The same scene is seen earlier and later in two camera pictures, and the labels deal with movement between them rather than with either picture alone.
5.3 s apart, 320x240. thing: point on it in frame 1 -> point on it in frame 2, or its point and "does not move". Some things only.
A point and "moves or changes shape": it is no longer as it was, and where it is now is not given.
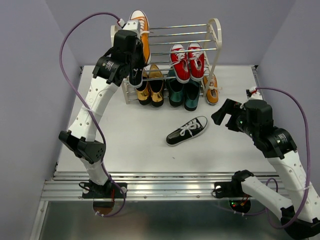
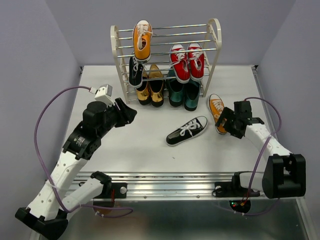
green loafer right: [192, 90] does not move
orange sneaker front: [144, 28] moves or changes shape
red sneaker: [180, 61] does not move
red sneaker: [196, 57] does not move
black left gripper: [139, 63] -> [126, 115]
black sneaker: [135, 77] does not move
